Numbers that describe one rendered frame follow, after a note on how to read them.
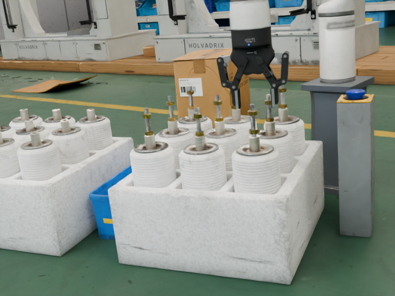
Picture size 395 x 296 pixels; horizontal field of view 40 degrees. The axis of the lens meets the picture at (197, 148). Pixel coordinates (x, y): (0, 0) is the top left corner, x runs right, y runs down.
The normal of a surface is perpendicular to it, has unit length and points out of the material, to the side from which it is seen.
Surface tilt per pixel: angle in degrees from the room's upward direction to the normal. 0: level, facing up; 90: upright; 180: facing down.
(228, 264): 90
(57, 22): 90
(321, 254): 0
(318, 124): 90
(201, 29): 90
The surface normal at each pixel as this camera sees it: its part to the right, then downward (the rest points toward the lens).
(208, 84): -0.37, 0.30
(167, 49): -0.65, 0.28
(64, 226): 0.91, 0.03
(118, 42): 0.76, 0.11
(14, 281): -0.10, -0.95
